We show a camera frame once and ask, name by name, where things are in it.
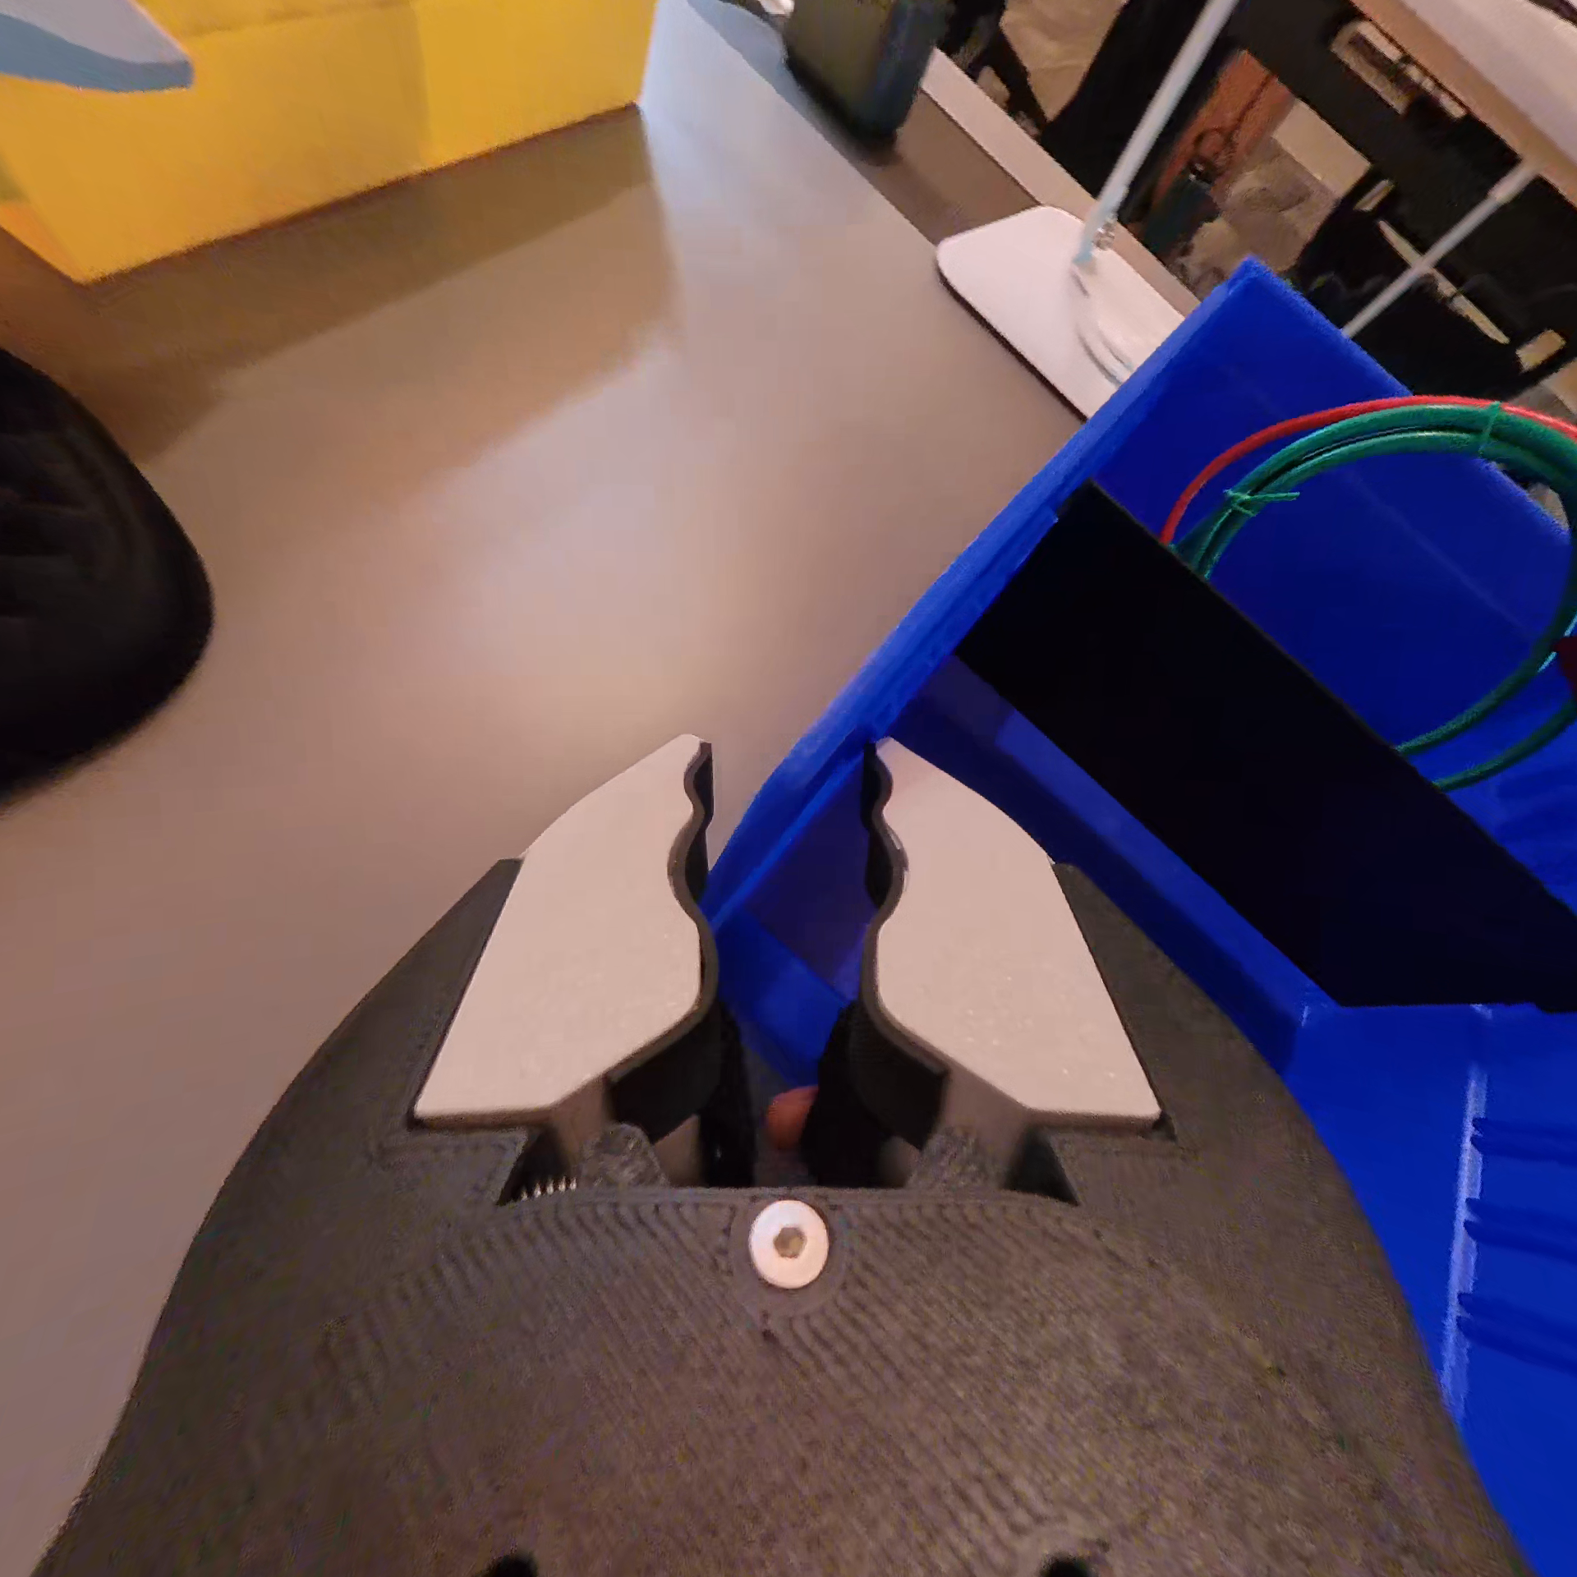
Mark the black bin divider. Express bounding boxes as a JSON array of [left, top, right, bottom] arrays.
[[955, 480, 1577, 1011]]

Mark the black office chair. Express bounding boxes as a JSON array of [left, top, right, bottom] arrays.
[[1281, 173, 1542, 401]]

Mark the yellow plastic bin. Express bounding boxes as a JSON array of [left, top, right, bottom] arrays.
[[0, 0, 658, 286]]

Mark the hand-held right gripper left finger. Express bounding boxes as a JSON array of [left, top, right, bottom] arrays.
[[411, 734, 721, 1128]]

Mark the green ethernet cable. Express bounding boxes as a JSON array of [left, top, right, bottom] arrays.
[[1170, 400, 1577, 792]]

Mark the red ethernet cable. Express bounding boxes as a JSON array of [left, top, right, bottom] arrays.
[[1160, 392, 1577, 546]]

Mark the grey desk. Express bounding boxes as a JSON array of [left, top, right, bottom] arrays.
[[0, 0, 1203, 1577]]

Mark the blue plastic bin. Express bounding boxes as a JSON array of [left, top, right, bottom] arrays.
[[702, 257, 1577, 1577]]

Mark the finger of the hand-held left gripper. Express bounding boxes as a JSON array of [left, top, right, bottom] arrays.
[[0, 0, 196, 95]]

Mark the black padded wrist rest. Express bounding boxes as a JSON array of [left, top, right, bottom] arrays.
[[0, 348, 215, 792]]

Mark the dark grey box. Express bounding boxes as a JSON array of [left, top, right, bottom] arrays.
[[783, 0, 952, 141]]

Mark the white document stand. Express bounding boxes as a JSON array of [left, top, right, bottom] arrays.
[[934, 0, 1543, 422]]

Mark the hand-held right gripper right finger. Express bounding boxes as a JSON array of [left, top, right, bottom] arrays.
[[858, 738, 1165, 1132]]

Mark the tan printed poster board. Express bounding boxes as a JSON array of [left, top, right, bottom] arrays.
[[1348, 0, 1577, 204]]

